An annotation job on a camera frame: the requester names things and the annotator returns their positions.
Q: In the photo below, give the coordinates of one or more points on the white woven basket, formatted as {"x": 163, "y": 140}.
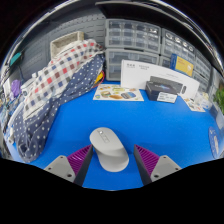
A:
{"x": 66, "y": 41}

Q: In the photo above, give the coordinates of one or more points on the navy polka dot cloth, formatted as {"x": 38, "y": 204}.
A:
{"x": 43, "y": 133}

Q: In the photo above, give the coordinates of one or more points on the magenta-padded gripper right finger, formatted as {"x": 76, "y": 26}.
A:
{"x": 148, "y": 161}

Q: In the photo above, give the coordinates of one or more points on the small black box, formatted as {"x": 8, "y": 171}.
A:
{"x": 160, "y": 91}

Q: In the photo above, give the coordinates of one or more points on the grey pegboard panel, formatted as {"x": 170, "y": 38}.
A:
{"x": 83, "y": 26}

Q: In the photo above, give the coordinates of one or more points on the light grey computer mouse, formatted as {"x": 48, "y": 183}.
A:
{"x": 108, "y": 150}

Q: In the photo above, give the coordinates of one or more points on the yellow blue box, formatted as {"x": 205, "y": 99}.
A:
{"x": 183, "y": 65}

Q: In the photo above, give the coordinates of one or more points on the long white keyboard box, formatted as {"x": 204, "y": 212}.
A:
{"x": 140, "y": 71}

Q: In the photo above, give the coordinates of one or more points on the teal box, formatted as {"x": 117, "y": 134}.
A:
{"x": 16, "y": 58}

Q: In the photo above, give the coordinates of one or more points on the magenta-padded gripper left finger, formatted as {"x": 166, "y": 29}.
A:
{"x": 78, "y": 161}

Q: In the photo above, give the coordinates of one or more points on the potted green plant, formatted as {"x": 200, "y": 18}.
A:
{"x": 220, "y": 98}

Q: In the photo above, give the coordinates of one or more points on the red blue checkered cloth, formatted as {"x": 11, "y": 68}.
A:
{"x": 56, "y": 76}

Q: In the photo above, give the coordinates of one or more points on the purple soft item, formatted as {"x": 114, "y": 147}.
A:
{"x": 16, "y": 87}

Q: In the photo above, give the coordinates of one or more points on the clear plastic box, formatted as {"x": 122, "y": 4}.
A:
{"x": 204, "y": 99}

